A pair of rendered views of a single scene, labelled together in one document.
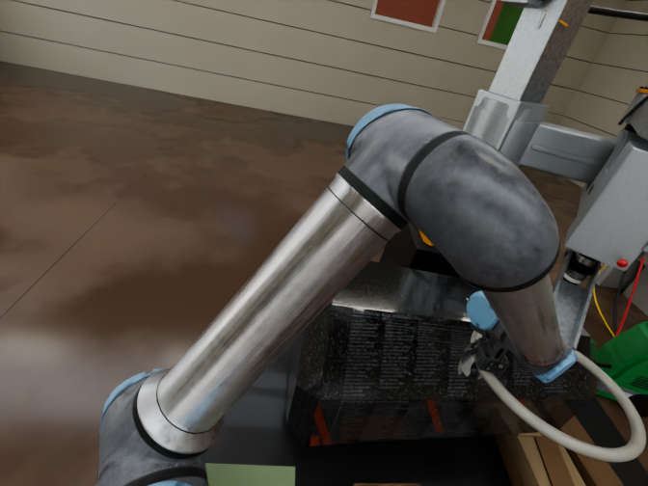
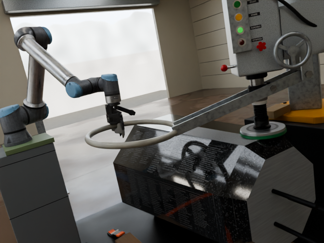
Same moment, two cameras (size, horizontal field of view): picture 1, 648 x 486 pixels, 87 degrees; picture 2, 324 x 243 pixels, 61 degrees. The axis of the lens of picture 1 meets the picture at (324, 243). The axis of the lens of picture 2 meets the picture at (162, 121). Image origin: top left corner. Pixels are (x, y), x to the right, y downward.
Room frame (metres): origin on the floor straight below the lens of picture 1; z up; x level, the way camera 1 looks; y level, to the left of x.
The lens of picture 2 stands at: (0.37, -2.13, 1.25)
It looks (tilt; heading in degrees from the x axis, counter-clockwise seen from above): 12 degrees down; 68
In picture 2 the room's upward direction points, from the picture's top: 11 degrees counter-clockwise
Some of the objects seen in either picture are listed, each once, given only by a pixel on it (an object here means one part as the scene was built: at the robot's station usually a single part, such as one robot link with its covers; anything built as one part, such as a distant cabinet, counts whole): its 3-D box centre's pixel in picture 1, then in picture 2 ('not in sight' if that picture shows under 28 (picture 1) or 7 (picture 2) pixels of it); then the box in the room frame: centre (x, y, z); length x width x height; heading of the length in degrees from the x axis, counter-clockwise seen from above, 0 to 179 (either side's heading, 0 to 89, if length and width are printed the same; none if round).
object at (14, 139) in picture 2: not in sight; (16, 136); (0.12, 0.11, 0.93); 0.19 x 0.19 x 0.10
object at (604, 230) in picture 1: (623, 203); (268, 26); (1.37, -1.14, 1.32); 0.36 x 0.22 x 0.45; 150
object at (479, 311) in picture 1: (498, 310); (95, 85); (0.67, -0.45, 1.20); 0.12 x 0.12 x 0.09; 32
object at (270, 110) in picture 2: not in sight; (275, 111); (1.73, -0.76, 0.81); 0.20 x 0.10 x 0.05; 13
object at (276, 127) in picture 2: not in sight; (262, 128); (1.30, -1.10, 0.85); 0.21 x 0.21 x 0.01
